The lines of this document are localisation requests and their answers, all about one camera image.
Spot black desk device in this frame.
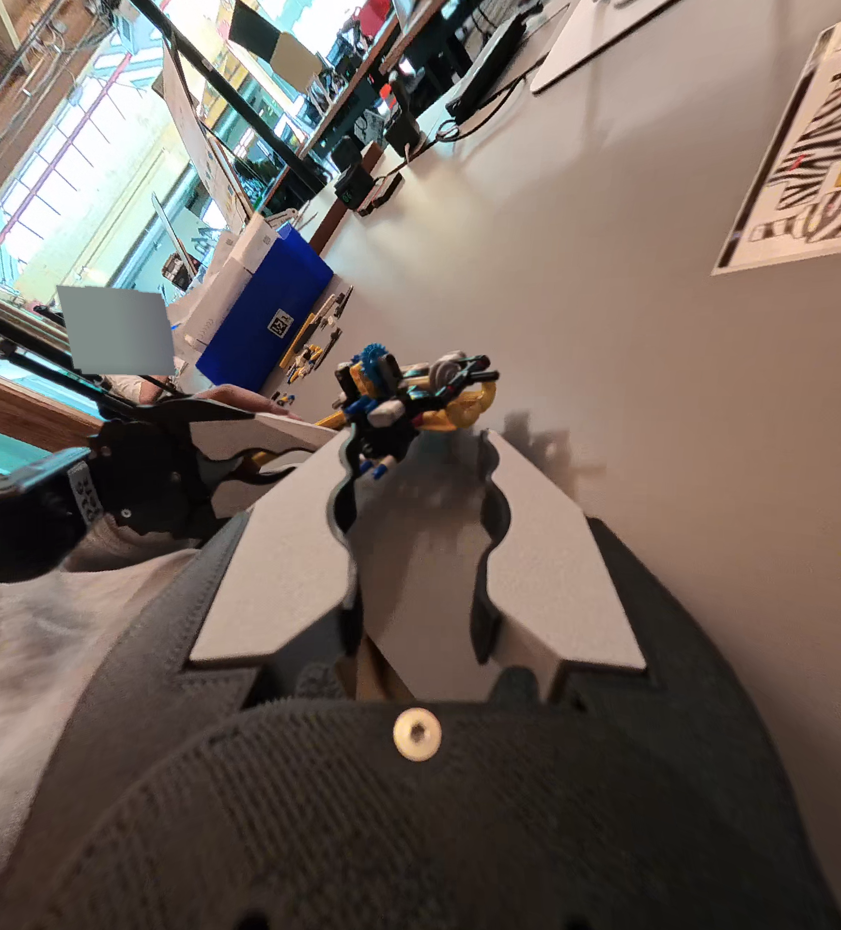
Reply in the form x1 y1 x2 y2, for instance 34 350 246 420
384 73 423 157

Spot black charger box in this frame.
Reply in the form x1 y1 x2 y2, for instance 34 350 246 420
333 163 403 217

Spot blue plastic storage bin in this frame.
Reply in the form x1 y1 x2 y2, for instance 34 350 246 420
195 221 336 393

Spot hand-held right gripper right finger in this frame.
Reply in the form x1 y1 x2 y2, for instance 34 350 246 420
467 429 648 700

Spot black white hanging panel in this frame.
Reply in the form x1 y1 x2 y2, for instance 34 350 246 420
230 0 323 92

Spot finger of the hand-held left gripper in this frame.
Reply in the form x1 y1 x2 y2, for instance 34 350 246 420
206 465 298 518
189 413 343 469

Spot person's left hand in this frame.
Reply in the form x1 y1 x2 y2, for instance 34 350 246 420
189 384 305 421

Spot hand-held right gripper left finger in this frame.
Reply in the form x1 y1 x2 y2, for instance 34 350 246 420
187 427 363 673

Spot lego vehicle chassis assembly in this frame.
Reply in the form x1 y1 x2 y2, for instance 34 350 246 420
242 343 501 482

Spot black power brick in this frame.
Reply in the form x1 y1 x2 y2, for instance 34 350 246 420
446 15 530 126

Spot silver monitor stand base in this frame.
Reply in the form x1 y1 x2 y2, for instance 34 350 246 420
530 0 683 95

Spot zebra striped sticker sheet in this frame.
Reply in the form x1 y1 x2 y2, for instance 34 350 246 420
711 0 841 277

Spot scattered loose lego pieces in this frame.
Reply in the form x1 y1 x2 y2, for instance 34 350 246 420
269 285 356 408

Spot wooden ceiling beam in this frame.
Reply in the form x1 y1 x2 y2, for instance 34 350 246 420
0 356 105 453

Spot white cardboard boxes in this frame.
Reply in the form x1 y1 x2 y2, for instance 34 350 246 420
172 209 298 353

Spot black cable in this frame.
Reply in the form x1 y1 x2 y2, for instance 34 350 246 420
431 62 545 146

